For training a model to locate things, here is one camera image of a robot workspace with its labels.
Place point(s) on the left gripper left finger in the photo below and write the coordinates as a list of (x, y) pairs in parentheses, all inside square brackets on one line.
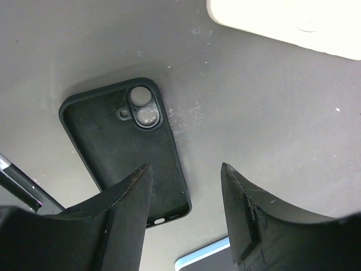
[(105, 232)]

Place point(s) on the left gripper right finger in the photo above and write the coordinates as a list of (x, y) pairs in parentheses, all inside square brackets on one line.
[(268, 233)]

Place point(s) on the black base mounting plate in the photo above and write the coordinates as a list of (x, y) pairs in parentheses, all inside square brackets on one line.
[(15, 181)]

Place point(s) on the black phone case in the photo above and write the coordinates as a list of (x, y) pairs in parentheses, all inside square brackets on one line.
[(117, 128)]

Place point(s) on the beige phone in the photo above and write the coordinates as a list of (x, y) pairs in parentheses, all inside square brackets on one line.
[(331, 27)]

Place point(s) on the light blue phone case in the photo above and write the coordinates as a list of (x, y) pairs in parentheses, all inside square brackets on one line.
[(202, 253)]

